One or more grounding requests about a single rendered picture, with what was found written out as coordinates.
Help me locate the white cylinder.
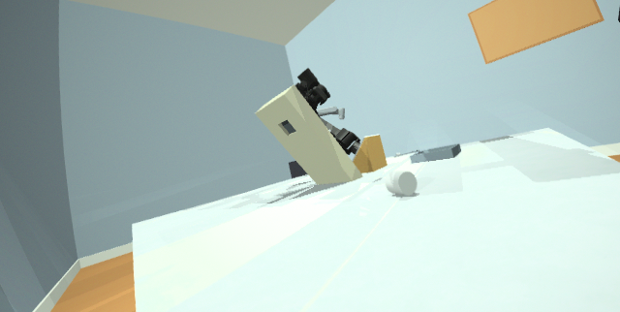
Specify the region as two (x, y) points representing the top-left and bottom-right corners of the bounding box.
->
(386, 172), (418, 195)

